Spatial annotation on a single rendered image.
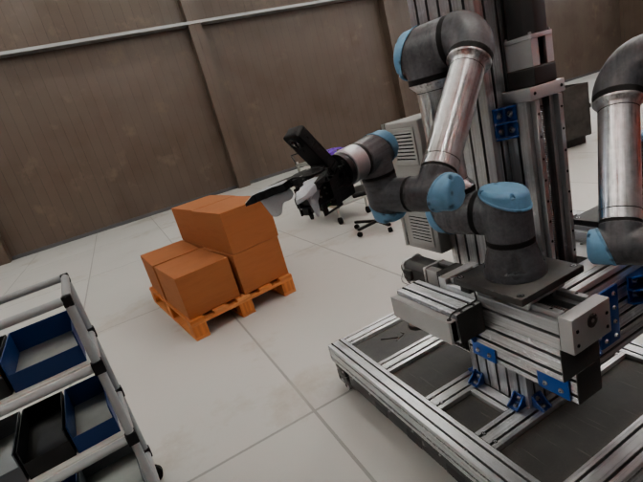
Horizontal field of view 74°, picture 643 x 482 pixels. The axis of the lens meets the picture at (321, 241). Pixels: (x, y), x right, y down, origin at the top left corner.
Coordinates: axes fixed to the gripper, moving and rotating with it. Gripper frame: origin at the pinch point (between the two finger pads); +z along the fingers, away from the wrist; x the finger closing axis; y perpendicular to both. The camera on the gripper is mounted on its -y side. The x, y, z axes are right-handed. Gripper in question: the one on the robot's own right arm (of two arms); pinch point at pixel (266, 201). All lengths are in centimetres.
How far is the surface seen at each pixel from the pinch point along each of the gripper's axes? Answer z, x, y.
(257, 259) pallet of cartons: -116, 218, 96
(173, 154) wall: -428, 948, 43
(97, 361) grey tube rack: 26, 88, 43
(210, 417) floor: -9, 137, 123
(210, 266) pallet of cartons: -82, 225, 83
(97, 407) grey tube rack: 31, 113, 68
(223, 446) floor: -1, 112, 122
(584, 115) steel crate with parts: -600, 126, 144
